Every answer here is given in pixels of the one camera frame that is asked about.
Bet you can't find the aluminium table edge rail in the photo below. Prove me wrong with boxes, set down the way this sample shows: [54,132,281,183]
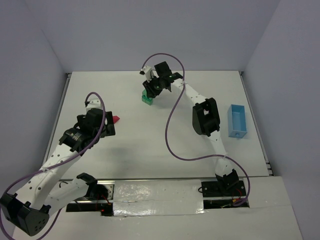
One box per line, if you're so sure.
[238,71,274,176]
[40,72,72,170]

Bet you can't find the red wedge block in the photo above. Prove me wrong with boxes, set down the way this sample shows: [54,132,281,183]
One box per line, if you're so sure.
[112,115,120,124]

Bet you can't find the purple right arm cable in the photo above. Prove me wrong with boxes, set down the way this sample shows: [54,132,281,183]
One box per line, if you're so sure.
[141,52,252,207]

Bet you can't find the blue plastic bin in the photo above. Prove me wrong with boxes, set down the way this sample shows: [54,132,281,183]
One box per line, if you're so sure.
[227,104,247,139]

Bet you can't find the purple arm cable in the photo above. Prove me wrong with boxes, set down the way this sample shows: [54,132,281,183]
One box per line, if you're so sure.
[141,52,252,207]
[0,91,107,238]

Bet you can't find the green letter cube F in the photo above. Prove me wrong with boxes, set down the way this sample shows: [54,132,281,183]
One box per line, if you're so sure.
[145,101,153,106]

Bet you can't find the aluminium table edge rail right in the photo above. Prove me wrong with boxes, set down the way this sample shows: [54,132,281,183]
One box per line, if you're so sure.
[238,71,274,176]

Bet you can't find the aluminium table edge rail left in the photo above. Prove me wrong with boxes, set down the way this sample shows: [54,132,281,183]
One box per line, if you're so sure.
[40,72,72,170]

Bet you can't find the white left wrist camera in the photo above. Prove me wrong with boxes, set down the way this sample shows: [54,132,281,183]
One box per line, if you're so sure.
[85,98,103,112]

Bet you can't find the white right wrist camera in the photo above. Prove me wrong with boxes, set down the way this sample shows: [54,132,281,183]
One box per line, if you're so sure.
[139,65,154,82]

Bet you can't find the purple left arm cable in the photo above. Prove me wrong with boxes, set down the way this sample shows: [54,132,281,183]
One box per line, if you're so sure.
[0,91,107,238]

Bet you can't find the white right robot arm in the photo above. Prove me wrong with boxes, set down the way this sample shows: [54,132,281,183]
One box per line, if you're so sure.
[139,61,239,193]

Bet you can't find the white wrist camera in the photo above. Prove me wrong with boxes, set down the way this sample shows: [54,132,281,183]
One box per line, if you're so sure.
[139,65,154,82]
[85,98,103,112]

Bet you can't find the white front cover board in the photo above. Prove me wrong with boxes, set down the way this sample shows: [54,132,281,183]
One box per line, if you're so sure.
[46,176,302,240]

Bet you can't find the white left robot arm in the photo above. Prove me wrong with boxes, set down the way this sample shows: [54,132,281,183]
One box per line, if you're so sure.
[0,108,116,237]

